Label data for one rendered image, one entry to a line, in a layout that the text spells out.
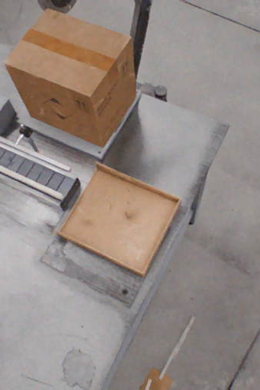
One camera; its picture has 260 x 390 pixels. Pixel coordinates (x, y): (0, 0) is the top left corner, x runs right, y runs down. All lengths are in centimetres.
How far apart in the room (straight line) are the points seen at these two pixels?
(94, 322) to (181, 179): 51
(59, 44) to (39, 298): 75
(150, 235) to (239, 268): 94
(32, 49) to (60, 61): 10
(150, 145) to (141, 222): 28
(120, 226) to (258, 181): 120
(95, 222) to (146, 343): 90
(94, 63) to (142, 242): 54
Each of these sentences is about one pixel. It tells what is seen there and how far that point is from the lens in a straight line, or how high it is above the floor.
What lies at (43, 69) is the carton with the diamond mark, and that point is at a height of 112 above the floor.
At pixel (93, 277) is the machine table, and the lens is 118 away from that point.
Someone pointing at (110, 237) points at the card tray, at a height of 83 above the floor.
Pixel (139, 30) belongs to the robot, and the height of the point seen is 68.
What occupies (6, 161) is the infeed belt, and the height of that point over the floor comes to 88.
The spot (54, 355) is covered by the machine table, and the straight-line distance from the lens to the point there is 118.
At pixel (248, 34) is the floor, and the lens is 290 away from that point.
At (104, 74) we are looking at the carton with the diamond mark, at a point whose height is 112.
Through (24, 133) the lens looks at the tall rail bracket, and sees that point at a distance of 127.
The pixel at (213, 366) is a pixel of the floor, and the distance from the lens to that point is 199.
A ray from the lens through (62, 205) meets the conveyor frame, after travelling 123.
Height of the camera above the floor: 197
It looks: 65 degrees down
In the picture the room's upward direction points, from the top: 11 degrees counter-clockwise
